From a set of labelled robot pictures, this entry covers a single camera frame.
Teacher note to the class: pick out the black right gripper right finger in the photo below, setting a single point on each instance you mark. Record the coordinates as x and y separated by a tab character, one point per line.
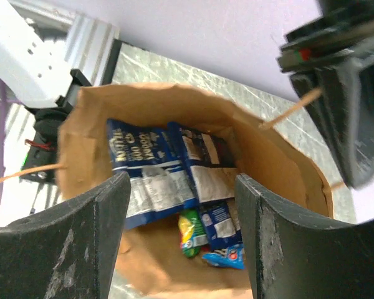
292	252

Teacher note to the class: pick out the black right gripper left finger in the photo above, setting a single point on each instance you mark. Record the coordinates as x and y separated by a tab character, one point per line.
68	250

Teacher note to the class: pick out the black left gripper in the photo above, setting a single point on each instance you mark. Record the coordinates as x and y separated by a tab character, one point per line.
344	113

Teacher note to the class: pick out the brown paper bag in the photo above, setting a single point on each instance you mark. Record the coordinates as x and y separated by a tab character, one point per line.
150	257

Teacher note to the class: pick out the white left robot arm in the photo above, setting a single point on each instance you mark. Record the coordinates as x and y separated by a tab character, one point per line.
43	81

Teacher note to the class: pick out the yellow green snack packet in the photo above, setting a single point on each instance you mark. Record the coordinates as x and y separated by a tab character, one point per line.
192	232

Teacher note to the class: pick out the dark blue snack packet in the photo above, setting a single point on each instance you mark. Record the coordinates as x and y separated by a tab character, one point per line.
207	160
159	182

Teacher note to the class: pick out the aluminium mounting rail frame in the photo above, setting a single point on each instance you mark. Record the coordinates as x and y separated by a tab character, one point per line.
91	45

